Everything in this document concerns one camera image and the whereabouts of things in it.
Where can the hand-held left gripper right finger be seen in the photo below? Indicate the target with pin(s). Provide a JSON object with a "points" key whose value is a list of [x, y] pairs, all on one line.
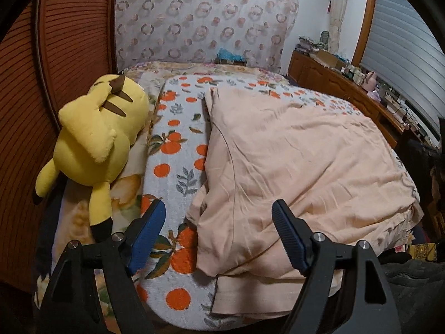
{"points": [[290, 237]]}

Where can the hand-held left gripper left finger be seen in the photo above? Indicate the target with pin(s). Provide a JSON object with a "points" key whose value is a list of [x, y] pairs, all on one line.
{"points": [[147, 237]]}

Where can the pink printed t-shirt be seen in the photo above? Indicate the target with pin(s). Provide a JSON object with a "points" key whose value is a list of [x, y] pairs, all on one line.
{"points": [[295, 167]]}

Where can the pile of folded clothes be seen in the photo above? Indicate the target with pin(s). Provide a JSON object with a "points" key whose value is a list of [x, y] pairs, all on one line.
{"points": [[309, 45]]}

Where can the orange-fruit patterned cloth board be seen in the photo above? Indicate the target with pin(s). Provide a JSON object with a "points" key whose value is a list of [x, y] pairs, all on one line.
{"points": [[173, 160]]}

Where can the yellow plush toy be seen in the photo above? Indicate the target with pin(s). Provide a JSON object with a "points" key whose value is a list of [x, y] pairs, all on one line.
{"points": [[90, 135]]}

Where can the dark grey cloth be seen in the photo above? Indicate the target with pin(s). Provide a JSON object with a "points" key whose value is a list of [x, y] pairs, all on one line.
{"points": [[413, 292]]}

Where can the wooden sideboard cabinet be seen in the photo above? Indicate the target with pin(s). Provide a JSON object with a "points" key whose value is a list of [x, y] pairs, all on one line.
{"points": [[323, 76]]}

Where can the pink tissue box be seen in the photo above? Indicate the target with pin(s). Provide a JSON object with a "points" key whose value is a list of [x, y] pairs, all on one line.
{"points": [[373, 94]]}

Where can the row of small bottles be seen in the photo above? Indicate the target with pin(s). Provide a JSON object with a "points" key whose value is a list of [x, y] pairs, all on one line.
{"points": [[353, 73]]}

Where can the pink kettle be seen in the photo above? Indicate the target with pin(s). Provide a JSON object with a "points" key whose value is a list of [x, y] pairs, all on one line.
{"points": [[370, 80]]}

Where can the floral blanket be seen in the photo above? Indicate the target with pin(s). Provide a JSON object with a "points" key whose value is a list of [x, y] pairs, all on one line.
{"points": [[208, 69]]}

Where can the cardboard box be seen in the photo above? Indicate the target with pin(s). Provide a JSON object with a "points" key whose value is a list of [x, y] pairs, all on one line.
{"points": [[328, 59]]}

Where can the box with teal cloth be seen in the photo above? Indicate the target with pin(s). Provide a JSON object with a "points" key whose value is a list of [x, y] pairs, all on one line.
{"points": [[229, 57]]}

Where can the small desk fan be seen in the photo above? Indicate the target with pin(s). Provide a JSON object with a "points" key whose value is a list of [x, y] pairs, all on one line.
{"points": [[324, 37]]}

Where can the wooden slatted wardrobe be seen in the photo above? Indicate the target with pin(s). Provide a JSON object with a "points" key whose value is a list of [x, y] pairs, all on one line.
{"points": [[69, 41]]}

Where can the grey window blind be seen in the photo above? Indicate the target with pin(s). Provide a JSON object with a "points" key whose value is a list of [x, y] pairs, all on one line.
{"points": [[399, 52]]}

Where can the beige window curtain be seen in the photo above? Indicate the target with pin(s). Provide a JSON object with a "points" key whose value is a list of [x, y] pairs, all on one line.
{"points": [[339, 14]]}

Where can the sheer circle pattern curtain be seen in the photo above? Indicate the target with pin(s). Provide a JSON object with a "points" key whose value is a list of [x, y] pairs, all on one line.
{"points": [[208, 14]]}

